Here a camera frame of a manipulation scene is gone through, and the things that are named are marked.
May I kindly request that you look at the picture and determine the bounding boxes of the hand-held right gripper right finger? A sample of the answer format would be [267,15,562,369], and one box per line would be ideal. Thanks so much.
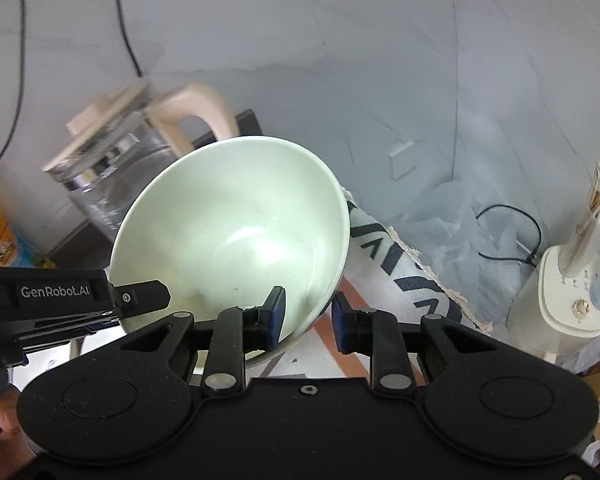
[331,293,486,390]

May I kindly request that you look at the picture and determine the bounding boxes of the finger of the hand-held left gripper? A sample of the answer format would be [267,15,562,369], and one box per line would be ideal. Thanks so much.
[113,281,172,322]

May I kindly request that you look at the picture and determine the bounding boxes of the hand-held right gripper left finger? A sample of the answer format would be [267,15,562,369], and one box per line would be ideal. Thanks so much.
[121,286,287,392]

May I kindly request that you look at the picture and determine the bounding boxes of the white ceramic bowl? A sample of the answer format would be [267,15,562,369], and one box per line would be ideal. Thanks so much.
[109,136,351,367]

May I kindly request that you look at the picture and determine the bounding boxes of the person's left hand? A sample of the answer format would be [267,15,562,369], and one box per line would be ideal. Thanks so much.
[0,388,20,467]

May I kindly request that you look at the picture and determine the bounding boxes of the patterned table mat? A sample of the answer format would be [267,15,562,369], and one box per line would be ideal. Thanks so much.
[247,186,495,382]

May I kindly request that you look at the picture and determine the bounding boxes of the orange juice bottle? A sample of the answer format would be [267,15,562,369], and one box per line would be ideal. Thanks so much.
[0,197,37,268]

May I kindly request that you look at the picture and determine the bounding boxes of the white plastic sheet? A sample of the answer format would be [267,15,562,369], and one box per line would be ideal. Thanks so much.
[397,179,548,323]

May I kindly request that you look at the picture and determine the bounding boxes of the cream white appliance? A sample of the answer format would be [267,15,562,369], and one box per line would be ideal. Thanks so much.
[506,243,600,377]

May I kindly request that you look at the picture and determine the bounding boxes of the white paper packets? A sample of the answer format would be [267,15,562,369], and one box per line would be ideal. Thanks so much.
[561,154,600,277]

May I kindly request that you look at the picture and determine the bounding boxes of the glass kettle with cream handle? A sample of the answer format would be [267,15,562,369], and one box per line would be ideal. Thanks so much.
[42,80,239,245]

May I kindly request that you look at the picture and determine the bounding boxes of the white wall socket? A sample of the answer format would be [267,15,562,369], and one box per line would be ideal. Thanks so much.
[388,140,417,181]

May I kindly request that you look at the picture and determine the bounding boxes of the thin black cable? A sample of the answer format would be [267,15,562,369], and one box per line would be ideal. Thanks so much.
[474,203,544,264]

